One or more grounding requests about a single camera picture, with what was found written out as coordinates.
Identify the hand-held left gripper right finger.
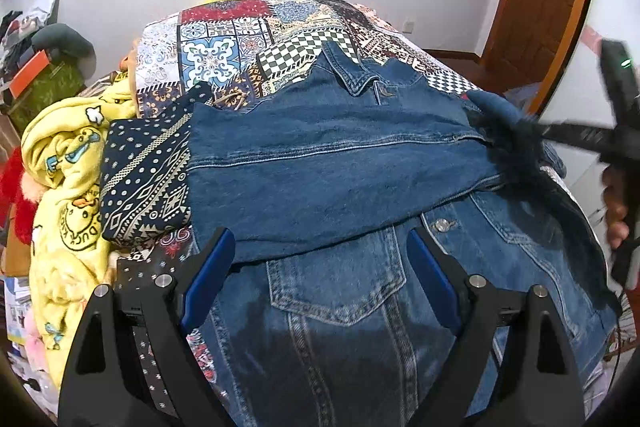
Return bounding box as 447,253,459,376
406,227,587,427

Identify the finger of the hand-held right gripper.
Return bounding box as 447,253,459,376
540,119,612,155

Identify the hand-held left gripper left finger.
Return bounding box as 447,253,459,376
57,227,237,427

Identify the blue denim jacket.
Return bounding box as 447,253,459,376
187,42,623,427

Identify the person's right hand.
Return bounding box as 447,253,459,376
601,166,632,252

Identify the navy patterned folded cloth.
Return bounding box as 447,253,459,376
100,82,216,244

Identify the yellow duck print blanket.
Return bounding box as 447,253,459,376
20,72,138,390

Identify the red plush toy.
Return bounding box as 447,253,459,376
0,146,35,249

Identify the patchwork printed bed sheet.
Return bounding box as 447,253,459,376
112,0,601,408

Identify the green table cloth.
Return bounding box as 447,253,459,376
11,62,87,135

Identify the orange box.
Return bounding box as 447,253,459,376
10,49,54,98

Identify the grey green cushion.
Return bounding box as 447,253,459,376
31,23,97,80

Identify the pile of clutter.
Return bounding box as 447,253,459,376
0,0,63,58

